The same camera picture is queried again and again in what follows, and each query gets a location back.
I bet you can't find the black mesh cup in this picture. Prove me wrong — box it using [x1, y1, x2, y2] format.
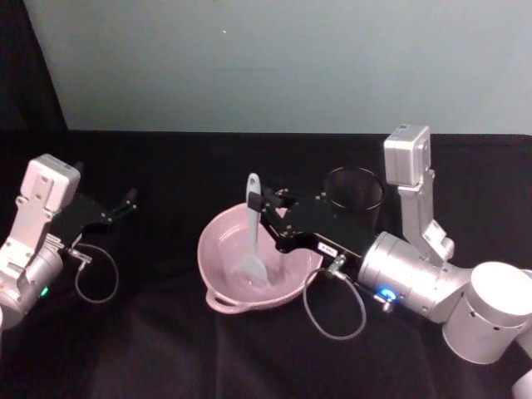
[323, 166, 386, 234]

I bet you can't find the grey silicone spatula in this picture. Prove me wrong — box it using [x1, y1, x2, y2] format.
[240, 172, 269, 288]

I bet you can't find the thin right gripper cable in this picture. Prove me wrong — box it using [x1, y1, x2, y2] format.
[302, 254, 369, 340]

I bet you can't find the thin left gripper cable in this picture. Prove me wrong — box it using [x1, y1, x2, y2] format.
[66, 244, 121, 305]

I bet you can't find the pink ceramic bowl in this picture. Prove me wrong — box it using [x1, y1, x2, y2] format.
[196, 203, 324, 315]

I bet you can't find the black table cloth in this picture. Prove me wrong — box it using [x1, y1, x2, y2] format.
[0, 130, 532, 399]

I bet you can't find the black curtain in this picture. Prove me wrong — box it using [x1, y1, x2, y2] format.
[0, 0, 70, 135]

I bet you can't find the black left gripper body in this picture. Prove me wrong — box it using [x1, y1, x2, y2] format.
[48, 194, 114, 247]

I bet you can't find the thin gripper cable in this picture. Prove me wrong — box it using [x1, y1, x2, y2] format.
[302, 254, 369, 340]
[66, 244, 121, 305]

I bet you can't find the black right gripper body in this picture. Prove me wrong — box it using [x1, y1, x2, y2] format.
[274, 194, 378, 268]

